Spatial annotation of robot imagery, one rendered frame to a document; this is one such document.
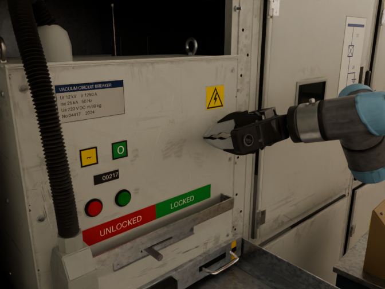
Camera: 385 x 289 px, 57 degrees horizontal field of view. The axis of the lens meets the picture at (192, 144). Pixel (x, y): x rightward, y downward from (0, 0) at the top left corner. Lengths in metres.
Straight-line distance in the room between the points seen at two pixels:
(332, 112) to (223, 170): 0.32
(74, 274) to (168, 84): 0.37
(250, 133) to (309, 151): 0.62
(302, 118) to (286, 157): 0.48
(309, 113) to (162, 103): 0.27
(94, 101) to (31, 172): 0.15
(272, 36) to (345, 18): 0.39
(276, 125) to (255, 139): 0.05
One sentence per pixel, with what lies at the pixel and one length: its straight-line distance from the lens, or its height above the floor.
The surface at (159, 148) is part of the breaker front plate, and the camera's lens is 0.70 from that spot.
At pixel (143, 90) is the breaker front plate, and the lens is 0.66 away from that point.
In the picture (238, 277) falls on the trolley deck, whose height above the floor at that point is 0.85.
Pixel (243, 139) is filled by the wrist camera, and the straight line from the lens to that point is 0.63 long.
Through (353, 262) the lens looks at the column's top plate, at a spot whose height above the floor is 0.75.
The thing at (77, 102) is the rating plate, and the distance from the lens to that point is 0.60.
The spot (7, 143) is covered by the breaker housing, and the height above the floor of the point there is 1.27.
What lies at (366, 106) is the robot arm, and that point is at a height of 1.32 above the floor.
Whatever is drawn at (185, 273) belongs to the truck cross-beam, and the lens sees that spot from 0.87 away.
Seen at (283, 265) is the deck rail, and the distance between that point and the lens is 0.93.
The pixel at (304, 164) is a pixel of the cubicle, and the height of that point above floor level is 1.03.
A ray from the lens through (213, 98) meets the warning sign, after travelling 0.78.
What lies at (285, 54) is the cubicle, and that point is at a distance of 1.03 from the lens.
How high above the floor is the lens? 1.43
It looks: 17 degrees down
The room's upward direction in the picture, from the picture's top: straight up
